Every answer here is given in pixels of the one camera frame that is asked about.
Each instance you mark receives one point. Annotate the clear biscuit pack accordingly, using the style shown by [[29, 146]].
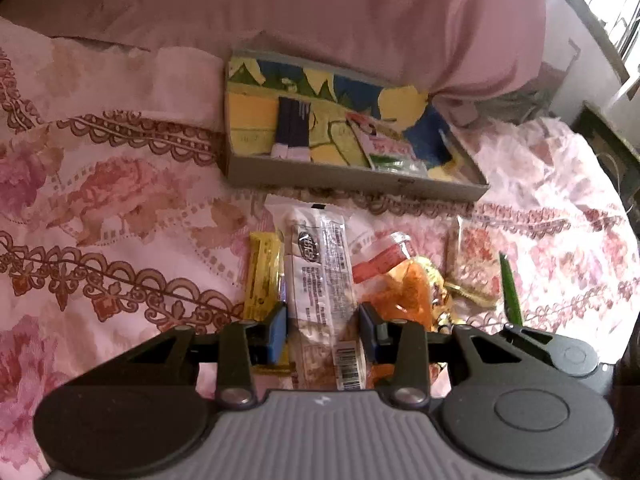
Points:
[[325, 349]]

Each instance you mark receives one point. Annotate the pink curtain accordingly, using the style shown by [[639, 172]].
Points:
[[460, 49]]

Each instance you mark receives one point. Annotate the red white snack packet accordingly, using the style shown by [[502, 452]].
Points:
[[385, 148]]

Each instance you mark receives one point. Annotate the clear floral cracker pack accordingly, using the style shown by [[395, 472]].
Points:
[[469, 242]]

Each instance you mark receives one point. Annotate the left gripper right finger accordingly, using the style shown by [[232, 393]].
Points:
[[411, 350]]

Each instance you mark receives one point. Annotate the dark bedside furniture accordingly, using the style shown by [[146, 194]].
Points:
[[617, 157]]

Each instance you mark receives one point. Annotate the yellow snack bar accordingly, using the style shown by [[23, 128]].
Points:
[[265, 310]]

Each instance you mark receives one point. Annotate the grey green cloth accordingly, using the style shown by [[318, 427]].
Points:
[[529, 102]]

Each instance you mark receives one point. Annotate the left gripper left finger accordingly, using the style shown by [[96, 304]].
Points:
[[173, 357]]

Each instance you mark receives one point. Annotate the orange snack bag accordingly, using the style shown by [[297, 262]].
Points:
[[394, 285]]

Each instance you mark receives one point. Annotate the dark purple stick packet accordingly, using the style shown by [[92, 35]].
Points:
[[292, 132]]

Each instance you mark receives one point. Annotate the floral pink bedsheet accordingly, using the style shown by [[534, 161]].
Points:
[[117, 221]]

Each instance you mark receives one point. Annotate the green wrapper packet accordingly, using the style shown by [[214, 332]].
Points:
[[511, 303]]

